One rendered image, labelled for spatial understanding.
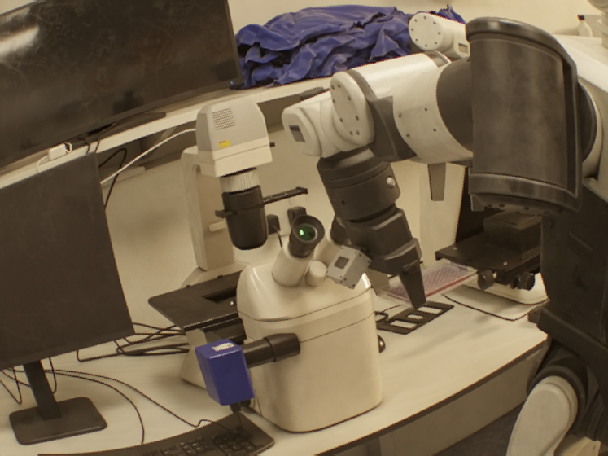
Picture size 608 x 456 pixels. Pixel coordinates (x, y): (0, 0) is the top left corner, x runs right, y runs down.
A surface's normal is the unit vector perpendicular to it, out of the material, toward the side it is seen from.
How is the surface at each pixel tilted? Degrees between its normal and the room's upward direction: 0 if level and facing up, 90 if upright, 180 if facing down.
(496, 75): 68
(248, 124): 90
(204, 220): 100
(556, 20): 90
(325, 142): 106
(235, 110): 73
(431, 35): 79
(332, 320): 90
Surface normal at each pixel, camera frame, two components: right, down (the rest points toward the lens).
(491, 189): -0.76, -0.08
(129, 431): -0.18, -0.95
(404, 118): -0.91, 0.36
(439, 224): -0.87, 0.26
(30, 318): 0.44, 0.07
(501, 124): -0.58, -0.07
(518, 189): -0.31, -0.04
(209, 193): 0.48, 0.31
